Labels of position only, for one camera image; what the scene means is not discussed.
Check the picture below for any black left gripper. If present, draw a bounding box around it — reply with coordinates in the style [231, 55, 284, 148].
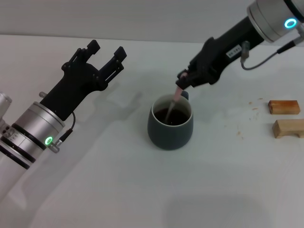
[39, 39, 127, 121]

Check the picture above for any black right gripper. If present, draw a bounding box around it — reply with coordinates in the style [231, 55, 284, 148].
[175, 17, 264, 90]

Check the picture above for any pink handled metal spoon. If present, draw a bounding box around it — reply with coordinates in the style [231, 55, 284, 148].
[166, 72, 188, 121]

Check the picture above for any dark grey coffee cup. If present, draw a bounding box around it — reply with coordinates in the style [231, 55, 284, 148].
[147, 90, 194, 151]

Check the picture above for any brown stained wooden block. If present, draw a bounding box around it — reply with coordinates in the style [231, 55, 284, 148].
[267, 99, 299, 115]

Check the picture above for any pale notched wooden block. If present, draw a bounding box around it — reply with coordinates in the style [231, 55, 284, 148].
[272, 118, 304, 139]

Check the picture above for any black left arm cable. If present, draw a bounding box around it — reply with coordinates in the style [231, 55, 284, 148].
[58, 111, 76, 144]

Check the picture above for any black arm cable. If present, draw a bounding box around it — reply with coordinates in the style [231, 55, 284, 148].
[240, 35, 300, 70]
[58, 111, 76, 144]

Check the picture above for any silver grey left wrist camera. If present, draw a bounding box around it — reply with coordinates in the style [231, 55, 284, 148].
[0, 92, 12, 124]

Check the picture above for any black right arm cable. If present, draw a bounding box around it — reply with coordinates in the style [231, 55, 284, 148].
[240, 35, 300, 70]

